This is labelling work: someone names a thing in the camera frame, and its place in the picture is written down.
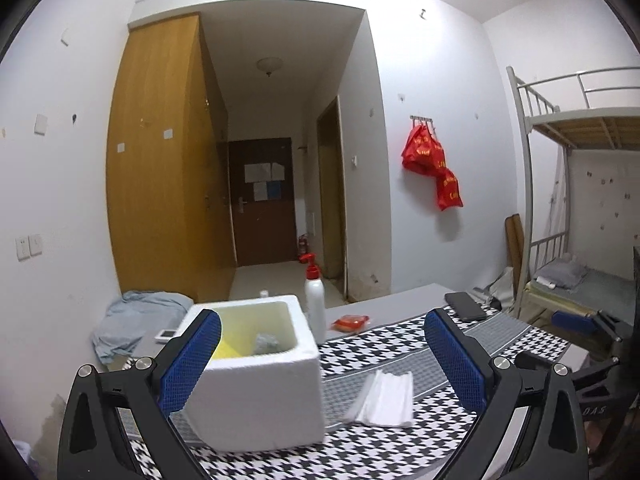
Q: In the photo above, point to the wall hook rack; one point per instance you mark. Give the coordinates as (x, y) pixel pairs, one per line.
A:
(422, 119)

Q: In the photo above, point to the white wall junction cover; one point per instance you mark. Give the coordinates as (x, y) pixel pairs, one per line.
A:
(40, 125)

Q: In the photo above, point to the white wall socket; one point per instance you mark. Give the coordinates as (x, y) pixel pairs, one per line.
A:
(23, 249)

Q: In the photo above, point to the black white houndstooth cloth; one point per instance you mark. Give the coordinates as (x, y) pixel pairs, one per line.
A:
(400, 345)

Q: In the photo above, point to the dark brown door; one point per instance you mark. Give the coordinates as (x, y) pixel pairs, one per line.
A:
(265, 230)

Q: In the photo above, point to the wooden side door frame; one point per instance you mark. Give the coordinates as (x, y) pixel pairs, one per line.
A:
(342, 200)

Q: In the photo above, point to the white foam box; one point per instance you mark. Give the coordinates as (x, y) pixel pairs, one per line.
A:
(260, 400)

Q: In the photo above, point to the white and blue notice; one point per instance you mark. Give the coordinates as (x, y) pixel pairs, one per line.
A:
(266, 191)

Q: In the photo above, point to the ceiling lamp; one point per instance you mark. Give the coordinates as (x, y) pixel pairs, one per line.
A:
(270, 65)

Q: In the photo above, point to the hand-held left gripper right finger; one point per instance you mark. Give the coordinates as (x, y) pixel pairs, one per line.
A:
(455, 360)

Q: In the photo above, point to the red plastic bag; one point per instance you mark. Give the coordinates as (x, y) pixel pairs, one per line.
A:
(422, 152)
(449, 190)

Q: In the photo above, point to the small white device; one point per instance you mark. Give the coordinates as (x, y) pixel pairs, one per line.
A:
(166, 335)

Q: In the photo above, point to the metal bunk bed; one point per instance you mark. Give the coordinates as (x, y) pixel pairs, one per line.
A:
(575, 125)

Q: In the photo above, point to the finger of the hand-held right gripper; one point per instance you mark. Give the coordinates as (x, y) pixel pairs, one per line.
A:
(575, 321)
(595, 365)

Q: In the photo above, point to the red snack packet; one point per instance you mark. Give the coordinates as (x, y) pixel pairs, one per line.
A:
(351, 323)

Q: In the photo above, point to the grey-blue crumpled cloth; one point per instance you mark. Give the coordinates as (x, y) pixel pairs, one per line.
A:
(135, 320)

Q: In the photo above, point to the brown wooden board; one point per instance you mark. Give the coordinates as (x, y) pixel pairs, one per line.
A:
(515, 245)

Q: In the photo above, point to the yellow sponge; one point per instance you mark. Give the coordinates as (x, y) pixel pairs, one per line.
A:
(230, 350)

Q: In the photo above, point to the white wall switch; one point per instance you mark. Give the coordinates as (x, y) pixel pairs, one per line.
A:
(35, 244)

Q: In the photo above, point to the white pump bottle red top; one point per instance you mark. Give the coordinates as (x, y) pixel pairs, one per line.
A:
(315, 310)

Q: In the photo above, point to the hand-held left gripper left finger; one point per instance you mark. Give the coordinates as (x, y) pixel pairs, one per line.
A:
(192, 355)

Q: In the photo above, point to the white gauze packet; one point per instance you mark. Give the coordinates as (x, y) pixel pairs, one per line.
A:
(385, 400)

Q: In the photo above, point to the white paper notice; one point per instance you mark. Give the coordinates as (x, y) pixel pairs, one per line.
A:
(278, 171)
(257, 173)

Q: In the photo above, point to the black phone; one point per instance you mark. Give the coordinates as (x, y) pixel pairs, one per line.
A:
(465, 306)

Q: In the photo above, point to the wooden wardrobe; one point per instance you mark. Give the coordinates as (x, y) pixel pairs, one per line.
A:
(160, 200)

